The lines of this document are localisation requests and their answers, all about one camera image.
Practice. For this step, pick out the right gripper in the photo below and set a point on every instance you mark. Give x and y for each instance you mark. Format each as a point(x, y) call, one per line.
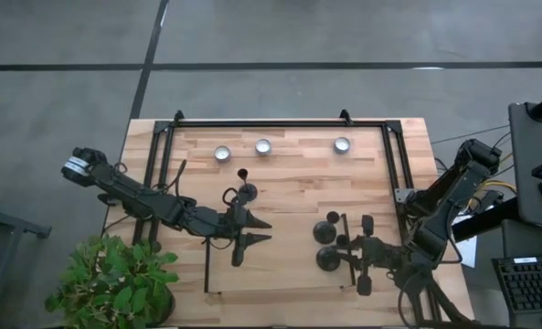
point(378, 256)

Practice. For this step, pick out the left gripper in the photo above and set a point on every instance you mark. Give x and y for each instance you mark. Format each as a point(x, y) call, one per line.
point(236, 224)

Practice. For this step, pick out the silver tealight candle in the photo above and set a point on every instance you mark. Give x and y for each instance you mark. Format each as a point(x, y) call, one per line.
point(222, 153)
point(262, 146)
point(342, 145)

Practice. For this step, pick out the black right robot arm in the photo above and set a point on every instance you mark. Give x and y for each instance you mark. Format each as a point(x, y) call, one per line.
point(453, 192)

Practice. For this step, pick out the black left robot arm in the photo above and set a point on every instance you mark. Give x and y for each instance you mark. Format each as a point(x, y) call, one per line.
point(133, 194)

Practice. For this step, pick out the wooden riser with black legs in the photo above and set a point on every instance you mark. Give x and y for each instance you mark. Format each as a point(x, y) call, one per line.
point(289, 274)

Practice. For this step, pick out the white paper sheet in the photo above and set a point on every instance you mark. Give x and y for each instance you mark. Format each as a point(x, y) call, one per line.
point(468, 253)

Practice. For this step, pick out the black power box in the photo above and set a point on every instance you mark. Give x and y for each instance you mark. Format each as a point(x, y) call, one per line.
point(490, 198)

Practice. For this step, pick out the green potted plant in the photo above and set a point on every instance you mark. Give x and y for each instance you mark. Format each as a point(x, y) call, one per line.
point(110, 279)

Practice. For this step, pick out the black table edge clamp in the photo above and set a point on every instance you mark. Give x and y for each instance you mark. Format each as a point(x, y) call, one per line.
point(106, 198)

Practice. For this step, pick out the black keyboard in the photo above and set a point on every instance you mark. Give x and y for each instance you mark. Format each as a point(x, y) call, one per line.
point(531, 285)

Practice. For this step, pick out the gray stand tray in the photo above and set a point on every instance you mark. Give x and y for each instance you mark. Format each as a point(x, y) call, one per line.
point(526, 183)

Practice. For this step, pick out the black aluminium table frame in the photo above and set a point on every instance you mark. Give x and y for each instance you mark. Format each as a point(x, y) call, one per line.
point(275, 123)

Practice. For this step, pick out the dark metal cart frame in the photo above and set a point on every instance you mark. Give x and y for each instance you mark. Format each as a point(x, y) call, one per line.
point(24, 227)

